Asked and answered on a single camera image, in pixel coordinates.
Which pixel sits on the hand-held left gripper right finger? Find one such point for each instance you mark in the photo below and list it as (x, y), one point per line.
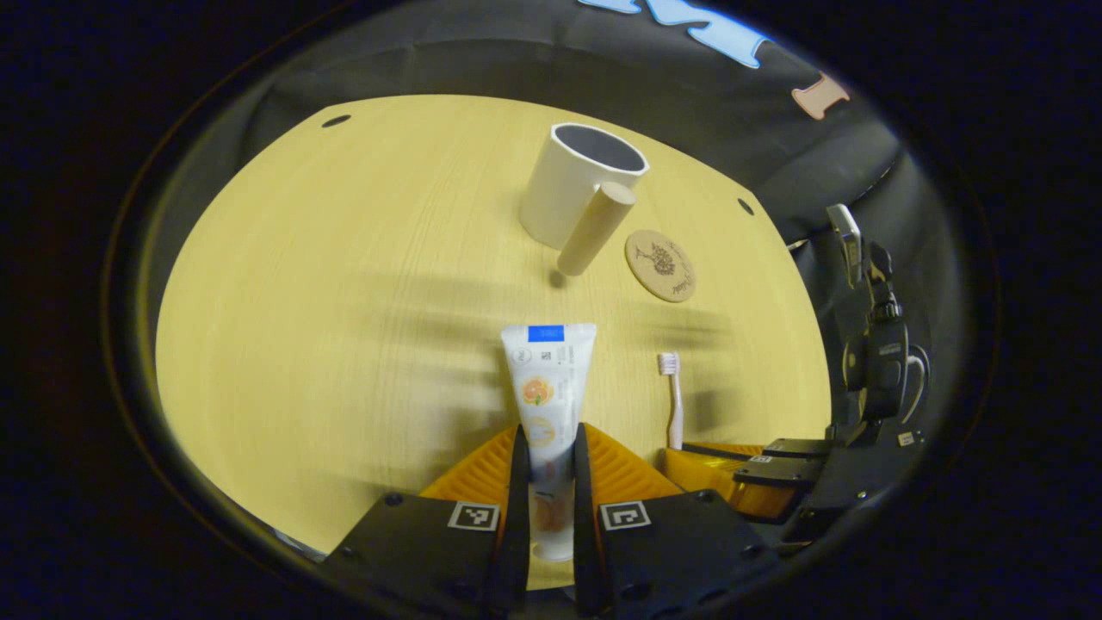
(583, 517)

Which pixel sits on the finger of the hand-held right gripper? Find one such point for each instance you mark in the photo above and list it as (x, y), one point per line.
(796, 448)
(775, 475)

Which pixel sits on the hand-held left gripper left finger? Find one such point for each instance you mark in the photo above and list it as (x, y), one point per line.
(519, 517)

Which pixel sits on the pale pink toothbrush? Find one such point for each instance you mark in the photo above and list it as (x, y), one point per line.
(676, 413)

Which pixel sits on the white toothpaste tube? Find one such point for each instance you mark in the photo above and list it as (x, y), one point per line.
(549, 379)

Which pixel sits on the wooden desktop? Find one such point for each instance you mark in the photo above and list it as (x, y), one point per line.
(344, 344)

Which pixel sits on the black backdrop cloth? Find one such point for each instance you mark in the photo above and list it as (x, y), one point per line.
(516, 60)

